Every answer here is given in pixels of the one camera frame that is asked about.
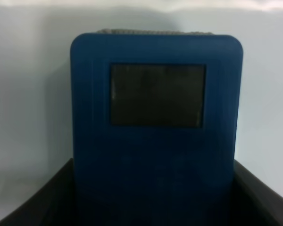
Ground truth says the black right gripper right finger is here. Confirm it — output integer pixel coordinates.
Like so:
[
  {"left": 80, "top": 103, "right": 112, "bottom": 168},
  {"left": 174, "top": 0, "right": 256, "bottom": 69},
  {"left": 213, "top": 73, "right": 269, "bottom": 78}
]
[{"left": 227, "top": 160, "right": 283, "bottom": 226}]

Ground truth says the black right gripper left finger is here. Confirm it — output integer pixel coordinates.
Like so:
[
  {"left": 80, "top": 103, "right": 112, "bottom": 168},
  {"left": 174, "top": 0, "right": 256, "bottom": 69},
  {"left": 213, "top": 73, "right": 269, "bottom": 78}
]
[{"left": 0, "top": 158, "right": 79, "bottom": 226}]

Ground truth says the blue board eraser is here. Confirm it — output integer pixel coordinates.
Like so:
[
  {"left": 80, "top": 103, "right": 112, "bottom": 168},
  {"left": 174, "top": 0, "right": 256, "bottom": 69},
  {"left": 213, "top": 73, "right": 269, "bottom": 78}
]
[{"left": 70, "top": 33, "right": 243, "bottom": 226}]

